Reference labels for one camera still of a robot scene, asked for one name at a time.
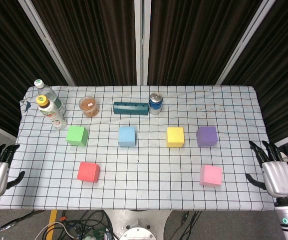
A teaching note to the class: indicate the chrome chair leg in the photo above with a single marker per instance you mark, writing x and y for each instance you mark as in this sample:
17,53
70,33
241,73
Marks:
9,226

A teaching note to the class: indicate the light blue foam cube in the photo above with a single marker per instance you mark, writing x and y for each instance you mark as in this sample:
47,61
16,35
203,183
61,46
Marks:
126,136

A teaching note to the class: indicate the blue soda can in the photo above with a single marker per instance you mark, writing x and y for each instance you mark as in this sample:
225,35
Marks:
155,105

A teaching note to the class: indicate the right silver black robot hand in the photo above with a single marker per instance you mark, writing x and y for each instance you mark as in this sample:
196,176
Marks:
278,175

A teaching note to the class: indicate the clear jar of rubber bands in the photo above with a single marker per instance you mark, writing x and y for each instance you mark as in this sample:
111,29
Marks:
88,106

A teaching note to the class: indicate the white black grid tablecloth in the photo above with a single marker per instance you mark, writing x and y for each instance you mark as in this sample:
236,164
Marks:
143,175

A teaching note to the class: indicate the purple foam cube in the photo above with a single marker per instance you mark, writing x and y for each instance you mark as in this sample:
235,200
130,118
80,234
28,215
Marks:
206,136

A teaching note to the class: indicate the white black sneaker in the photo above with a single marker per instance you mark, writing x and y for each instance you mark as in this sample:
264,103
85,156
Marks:
285,158

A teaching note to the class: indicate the yellow foam cube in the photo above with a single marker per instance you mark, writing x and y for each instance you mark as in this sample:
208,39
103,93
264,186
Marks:
175,137

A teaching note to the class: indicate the teal oblong plastic case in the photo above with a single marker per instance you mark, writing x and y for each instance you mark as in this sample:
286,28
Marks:
130,108

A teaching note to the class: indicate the yellow-capped drink bottle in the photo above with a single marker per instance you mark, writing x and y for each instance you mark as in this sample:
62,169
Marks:
52,115

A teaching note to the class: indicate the clear water bottle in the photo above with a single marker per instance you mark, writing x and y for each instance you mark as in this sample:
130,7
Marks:
51,95

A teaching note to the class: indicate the pink foam cube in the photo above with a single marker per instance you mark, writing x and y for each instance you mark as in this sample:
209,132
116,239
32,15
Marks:
211,175

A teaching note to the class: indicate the green foam cube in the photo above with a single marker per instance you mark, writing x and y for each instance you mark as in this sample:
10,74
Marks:
76,136

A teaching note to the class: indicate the dark brown curtain panel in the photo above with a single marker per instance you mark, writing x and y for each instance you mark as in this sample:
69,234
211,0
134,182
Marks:
196,37
96,37
9,62
283,75

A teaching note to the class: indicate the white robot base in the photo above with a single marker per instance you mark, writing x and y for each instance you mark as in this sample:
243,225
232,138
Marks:
138,225

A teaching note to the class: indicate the white partition frame post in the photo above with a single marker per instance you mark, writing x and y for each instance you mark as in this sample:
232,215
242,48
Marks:
142,37
246,37
46,40

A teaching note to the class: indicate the red foam cube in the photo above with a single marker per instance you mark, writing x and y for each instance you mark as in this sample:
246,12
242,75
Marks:
87,172

